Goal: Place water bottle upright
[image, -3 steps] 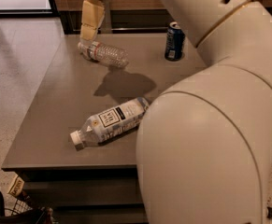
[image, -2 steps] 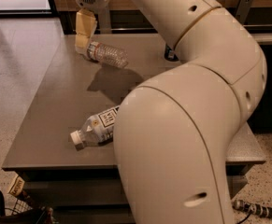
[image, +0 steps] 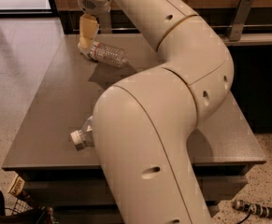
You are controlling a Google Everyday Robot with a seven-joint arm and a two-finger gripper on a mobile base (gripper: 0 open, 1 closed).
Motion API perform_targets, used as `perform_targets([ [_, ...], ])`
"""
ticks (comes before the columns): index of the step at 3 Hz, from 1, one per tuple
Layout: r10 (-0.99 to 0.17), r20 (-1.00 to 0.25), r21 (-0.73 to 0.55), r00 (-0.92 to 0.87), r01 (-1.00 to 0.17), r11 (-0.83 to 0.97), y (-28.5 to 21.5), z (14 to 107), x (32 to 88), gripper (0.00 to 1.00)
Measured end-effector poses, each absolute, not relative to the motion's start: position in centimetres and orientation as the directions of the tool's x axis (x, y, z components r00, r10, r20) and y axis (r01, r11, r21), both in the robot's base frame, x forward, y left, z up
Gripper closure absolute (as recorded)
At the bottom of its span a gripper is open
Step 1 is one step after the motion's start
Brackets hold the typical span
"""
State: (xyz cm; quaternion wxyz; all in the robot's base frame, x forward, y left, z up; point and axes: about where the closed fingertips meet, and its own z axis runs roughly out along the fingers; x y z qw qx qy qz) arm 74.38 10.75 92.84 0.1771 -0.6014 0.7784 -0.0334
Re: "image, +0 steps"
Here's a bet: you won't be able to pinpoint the black white striped handle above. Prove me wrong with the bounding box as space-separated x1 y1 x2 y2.
233 200 272 219

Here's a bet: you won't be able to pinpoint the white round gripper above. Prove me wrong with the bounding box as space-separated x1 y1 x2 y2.
78 0 111 50

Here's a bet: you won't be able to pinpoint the grey side shelf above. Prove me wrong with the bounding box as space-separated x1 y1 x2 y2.
220 33 272 46

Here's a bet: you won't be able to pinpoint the brown snack packet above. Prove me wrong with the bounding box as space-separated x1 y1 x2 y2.
7 175 25 197

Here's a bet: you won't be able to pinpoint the black wire basket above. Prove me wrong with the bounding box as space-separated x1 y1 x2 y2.
0 190 58 224

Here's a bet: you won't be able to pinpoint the right metal wall bracket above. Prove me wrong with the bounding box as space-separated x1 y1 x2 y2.
225 0 254 41

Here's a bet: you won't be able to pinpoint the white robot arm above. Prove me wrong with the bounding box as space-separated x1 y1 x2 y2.
78 0 234 224

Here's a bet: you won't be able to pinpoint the clear ribbed water bottle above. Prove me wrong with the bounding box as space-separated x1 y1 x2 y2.
78 41 128 68

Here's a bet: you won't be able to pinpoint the grey table cabinet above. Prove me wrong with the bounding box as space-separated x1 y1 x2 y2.
3 35 265 224

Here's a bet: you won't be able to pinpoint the white labelled water bottle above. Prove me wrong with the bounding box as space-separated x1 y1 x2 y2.
70 117 94 150

